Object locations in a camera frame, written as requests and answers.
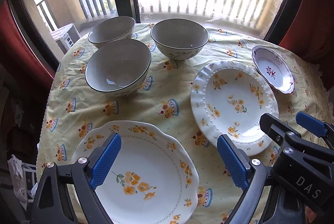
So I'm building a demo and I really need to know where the scalloped yellow flower plate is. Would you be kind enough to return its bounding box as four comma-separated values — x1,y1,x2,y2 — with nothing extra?
71,121,199,223

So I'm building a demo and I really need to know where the beaded rim yellow flower plate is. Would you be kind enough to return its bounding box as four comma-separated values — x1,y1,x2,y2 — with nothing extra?
190,60,279,156

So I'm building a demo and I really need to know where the floral ceramic bowl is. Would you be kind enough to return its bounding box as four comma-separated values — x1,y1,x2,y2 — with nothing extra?
151,18,209,61
85,39,152,97

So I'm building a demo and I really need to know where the red curtain right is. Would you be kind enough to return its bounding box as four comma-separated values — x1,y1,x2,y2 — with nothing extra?
280,0,333,90

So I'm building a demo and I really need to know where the red curtain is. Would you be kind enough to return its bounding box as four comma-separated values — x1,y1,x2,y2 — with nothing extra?
280,0,333,90
1,1,53,90

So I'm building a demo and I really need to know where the yellow patterned tablecloth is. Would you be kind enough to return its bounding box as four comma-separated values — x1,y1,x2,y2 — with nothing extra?
36,22,334,224

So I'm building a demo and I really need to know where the red curtain left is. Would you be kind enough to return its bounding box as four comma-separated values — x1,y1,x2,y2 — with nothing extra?
1,1,53,90

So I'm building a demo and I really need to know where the white outdoor unit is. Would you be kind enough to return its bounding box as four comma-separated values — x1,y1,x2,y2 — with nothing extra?
51,24,80,54

